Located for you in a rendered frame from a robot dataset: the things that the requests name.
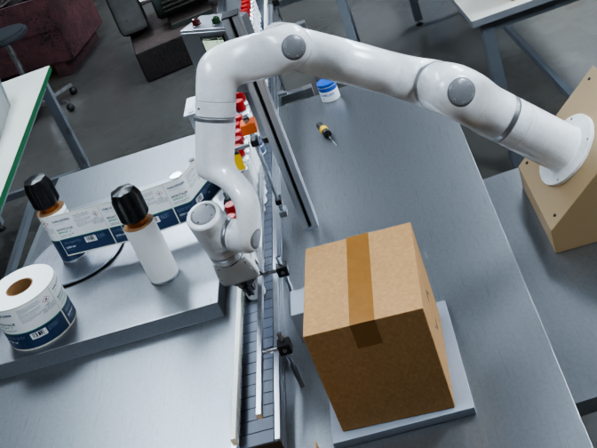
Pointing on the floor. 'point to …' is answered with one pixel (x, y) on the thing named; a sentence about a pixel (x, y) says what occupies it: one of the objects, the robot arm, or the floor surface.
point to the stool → (9, 35)
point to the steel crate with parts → (49, 34)
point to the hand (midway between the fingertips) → (248, 286)
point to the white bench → (11, 142)
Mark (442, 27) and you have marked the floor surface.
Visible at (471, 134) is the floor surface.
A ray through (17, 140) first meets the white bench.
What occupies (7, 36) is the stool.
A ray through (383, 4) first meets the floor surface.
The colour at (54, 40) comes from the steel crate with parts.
